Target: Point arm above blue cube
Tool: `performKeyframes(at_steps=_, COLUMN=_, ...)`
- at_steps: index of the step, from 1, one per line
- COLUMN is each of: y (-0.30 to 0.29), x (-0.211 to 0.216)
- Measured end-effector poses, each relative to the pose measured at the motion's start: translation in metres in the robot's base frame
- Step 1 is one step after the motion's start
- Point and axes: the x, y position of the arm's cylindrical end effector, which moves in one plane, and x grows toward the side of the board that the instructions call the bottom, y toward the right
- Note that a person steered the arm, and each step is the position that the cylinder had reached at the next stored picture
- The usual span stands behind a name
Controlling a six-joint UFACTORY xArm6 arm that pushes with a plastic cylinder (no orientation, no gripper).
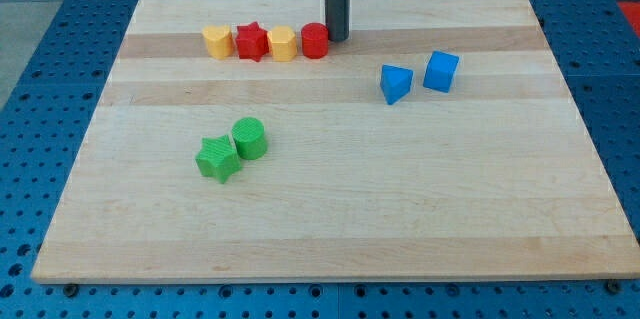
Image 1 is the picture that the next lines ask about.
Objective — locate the green star block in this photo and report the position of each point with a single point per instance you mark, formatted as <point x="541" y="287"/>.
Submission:
<point x="218" y="158"/>

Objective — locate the green cylinder block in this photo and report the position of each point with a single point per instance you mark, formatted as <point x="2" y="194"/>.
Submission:
<point x="249" y="137"/>

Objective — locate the yellow heart block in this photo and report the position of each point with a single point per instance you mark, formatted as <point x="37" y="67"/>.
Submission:
<point x="218" y="41"/>

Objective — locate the red star block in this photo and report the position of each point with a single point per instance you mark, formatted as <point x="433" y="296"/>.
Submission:
<point x="251" y="41"/>

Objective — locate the red cylinder block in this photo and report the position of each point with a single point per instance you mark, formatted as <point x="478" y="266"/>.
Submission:
<point x="314" y="38"/>

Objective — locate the blue triangular prism block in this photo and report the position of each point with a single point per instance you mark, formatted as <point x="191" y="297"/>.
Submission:
<point x="395" y="83"/>

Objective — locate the blue cube block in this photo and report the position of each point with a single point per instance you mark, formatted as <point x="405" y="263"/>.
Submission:
<point x="440" y="71"/>

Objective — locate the wooden board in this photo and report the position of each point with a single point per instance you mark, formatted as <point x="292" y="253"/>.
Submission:
<point x="496" y="180"/>

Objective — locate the yellow octagon block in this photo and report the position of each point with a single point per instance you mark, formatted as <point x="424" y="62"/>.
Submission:
<point x="282" y="43"/>

